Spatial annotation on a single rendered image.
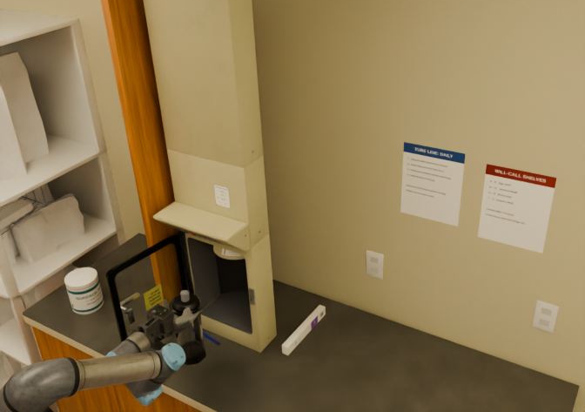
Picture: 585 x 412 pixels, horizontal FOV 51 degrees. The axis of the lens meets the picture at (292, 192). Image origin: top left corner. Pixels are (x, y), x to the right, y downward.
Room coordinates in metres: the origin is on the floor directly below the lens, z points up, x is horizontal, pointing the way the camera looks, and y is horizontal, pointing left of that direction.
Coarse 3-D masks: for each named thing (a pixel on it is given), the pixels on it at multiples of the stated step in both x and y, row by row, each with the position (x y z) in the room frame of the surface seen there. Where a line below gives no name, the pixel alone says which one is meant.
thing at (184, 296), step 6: (180, 294) 1.62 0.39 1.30; (186, 294) 1.61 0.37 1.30; (192, 294) 1.65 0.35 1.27; (174, 300) 1.62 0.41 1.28; (180, 300) 1.62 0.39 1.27; (186, 300) 1.61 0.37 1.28; (192, 300) 1.62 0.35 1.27; (198, 300) 1.63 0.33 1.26; (174, 306) 1.60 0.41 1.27; (180, 306) 1.59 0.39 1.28; (186, 306) 1.59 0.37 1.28; (192, 306) 1.59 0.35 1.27
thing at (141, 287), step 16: (160, 256) 1.79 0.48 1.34; (176, 256) 1.84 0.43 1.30; (128, 272) 1.69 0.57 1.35; (144, 272) 1.74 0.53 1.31; (160, 272) 1.78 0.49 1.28; (176, 272) 1.83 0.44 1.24; (128, 288) 1.68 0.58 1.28; (144, 288) 1.73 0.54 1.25; (160, 288) 1.77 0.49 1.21; (176, 288) 1.82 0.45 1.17; (112, 304) 1.64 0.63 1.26; (128, 304) 1.67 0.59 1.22; (144, 304) 1.72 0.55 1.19; (160, 304) 1.77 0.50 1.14; (128, 320) 1.66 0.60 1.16; (144, 320) 1.71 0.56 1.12; (128, 336) 1.65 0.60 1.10
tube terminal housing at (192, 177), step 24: (192, 168) 1.82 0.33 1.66; (216, 168) 1.77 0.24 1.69; (240, 168) 1.71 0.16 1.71; (264, 168) 1.80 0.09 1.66; (192, 192) 1.83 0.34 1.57; (240, 192) 1.72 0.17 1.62; (264, 192) 1.79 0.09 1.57; (240, 216) 1.72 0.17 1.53; (264, 216) 1.78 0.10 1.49; (264, 240) 1.77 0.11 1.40; (264, 264) 1.76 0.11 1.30; (264, 288) 1.75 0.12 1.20; (264, 312) 1.74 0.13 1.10; (240, 336) 1.75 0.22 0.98; (264, 336) 1.73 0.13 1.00
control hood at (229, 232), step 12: (180, 204) 1.85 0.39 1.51; (156, 216) 1.78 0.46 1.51; (168, 216) 1.77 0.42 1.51; (180, 216) 1.77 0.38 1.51; (192, 216) 1.77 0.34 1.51; (204, 216) 1.76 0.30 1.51; (216, 216) 1.76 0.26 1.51; (192, 228) 1.69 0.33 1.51; (204, 228) 1.68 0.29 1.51; (216, 228) 1.68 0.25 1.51; (228, 228) 1.68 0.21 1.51; (240, 228) 1.67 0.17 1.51; (216, 240) 1.70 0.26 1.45; (228, 240) 1.61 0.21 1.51; (240, 240) 1.66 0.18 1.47
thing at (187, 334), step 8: (200, 304) 1.61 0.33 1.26; (176, 312) 1.57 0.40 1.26; (200, 312) 1.62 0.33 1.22; (200, 320) 1.61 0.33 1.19; (192, 328) 1.58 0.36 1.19; (200, 328) 1.60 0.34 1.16; (176, 336) 1.59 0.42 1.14; (184, 336) 1.57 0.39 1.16; (192, 336) 1.57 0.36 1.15; (200, 336) 1.59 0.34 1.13; (184, 344) 1.57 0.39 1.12; (192, 344) 1.57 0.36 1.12; (200, 344) 1.59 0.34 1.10; (192, 352) 1.57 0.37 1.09; (200, 352) 1.58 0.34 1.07
